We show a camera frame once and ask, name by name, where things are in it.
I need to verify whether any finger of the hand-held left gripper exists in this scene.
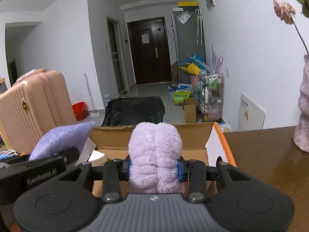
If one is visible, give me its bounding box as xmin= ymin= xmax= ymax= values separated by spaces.
xmin=29 ymin=147 xmax=80 ymax=168
xmin=0 ymin=154 xmax=31 ymax=169

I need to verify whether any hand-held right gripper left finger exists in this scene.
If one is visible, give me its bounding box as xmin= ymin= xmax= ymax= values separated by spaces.
xmin=58 ymin=159 xmax=132 ymax=203

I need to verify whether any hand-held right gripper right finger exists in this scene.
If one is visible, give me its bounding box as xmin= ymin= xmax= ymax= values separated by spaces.
xmin=178 ymin=159 xmax=250 ymax=203

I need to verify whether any purple cloth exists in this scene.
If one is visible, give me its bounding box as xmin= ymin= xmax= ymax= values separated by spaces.
xmin=29 ymin=121 xmax=96 ymax=161

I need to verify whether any lilac fluffy sock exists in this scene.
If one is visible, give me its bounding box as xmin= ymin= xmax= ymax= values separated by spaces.
xmin=127 ymin=122 xmax=184 ymax=194

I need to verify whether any orange cardboard box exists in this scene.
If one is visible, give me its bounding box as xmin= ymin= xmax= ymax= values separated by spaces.
xmin=80 ymin=121 xmax=238 ymax=199

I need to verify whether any red plastic basin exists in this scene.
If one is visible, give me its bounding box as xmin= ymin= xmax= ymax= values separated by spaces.
xmin=72 ymin=102 xmax=88 ymax=121

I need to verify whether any white mop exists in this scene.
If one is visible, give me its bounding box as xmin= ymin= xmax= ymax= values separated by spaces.
xmin=84 ymin=73 xmax=100 ymax=117

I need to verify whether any pink ribbed suitcase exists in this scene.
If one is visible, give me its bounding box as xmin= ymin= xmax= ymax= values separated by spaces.
xmin=0 ymin=68 xmax=77 ymax=154

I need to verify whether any open cardboard carton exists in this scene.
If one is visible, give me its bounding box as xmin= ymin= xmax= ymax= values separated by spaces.
xmin=183 ymin=97 xmax=197 ymax=124

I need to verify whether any black open suitcase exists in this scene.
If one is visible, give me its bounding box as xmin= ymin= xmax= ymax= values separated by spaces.
xmin=101 ymin=96 xmax=166 ymax=127

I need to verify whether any green and yellow bag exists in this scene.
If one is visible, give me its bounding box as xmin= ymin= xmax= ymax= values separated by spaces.
xmin=172 ymin=90 xmax=192 ymax=106

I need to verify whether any metal storage cart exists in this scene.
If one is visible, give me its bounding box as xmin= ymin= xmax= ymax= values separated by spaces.
xmin=198 ymin=73 xmax=224 ymax=122

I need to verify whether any brown cardboard carton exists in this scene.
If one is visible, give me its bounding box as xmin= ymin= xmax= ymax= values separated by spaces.
xmin=170 ymin=63 xmax=179 ymax=84

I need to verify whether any blue and yellow toy pile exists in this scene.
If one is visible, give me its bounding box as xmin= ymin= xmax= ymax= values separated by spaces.
xmin=179 ymin=54 xmax=209 ymax=76

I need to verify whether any dark brown entrance door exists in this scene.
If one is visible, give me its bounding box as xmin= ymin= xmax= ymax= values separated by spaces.
xmin=127 ymin=17 xmax=172 ymax=85

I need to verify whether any grey refrigerator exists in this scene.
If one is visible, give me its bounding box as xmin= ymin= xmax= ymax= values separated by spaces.
xmin=171 ymin=10 xmax=206 ymax=78

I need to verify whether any mauve ceramic vase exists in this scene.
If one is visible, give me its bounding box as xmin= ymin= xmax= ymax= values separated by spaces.
xmin=293 ymin=54 xmax=309 ymax=153

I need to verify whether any white folded umbrella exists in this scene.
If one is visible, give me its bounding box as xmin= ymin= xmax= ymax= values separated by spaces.
xmin=195 ymin=8 xmax=204 ymax=45

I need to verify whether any clear plastic bag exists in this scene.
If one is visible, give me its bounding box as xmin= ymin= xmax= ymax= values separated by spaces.
xmin=177 ymin=12 xmax=191 ymax=25

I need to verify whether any bunch of dried pink roses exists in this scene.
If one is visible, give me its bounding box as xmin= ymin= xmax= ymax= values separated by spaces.
xmin=273 ymin=0 xmax=309 ymax=55

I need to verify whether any white charger cable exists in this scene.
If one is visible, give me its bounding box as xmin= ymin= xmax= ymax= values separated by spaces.
xmin=0 ymin=149 xmax=18 ymax=157

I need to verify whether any white wall radiator panel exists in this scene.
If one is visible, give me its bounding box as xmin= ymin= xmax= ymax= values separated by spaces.
xmin=238 ymin=93 xmax=267 ymax=132

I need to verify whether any side door frame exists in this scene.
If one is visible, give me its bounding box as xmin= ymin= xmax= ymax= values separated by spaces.
xmin=106 ymin=16 xmax=128 ymax=95

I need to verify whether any purple wall sticker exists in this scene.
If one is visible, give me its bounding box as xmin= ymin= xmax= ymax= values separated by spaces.
xmin=211 ymin=45 xmax=224 ymax=72

